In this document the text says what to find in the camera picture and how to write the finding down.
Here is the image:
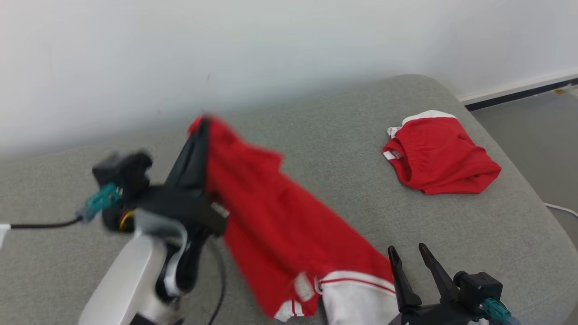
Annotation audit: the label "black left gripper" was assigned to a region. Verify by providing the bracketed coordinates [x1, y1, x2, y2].
[130, 117, 229, 236]

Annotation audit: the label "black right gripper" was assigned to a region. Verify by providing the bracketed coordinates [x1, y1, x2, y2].
[387, 243, 487, 325]

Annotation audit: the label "red shirt with white sleeves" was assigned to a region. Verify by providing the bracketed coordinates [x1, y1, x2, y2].
[188, 115, 401, 325]

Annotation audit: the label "red shorts with white stripe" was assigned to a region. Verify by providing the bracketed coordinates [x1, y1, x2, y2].
[382, 110, 502, 196]

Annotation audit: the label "white and black baseboard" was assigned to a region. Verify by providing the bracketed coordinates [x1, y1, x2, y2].
[457, 69, 578, 111]

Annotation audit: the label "right camera cable teal plug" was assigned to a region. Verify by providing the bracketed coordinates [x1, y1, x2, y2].
[481, 297, 522, 325]

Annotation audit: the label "camera cable teal plug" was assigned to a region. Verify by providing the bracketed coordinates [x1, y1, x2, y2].
[8, 182, 123, 231]
[481, 297, 522, 325]

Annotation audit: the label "left camera cable teal plug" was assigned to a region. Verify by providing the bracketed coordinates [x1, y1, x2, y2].
[8, 182, 123, 231]

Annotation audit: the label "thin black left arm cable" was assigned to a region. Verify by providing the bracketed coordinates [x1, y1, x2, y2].
[207, 238, 227, 325]

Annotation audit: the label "white cable on floor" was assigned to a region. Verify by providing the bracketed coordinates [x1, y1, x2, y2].
[543, 202, 578, 219]

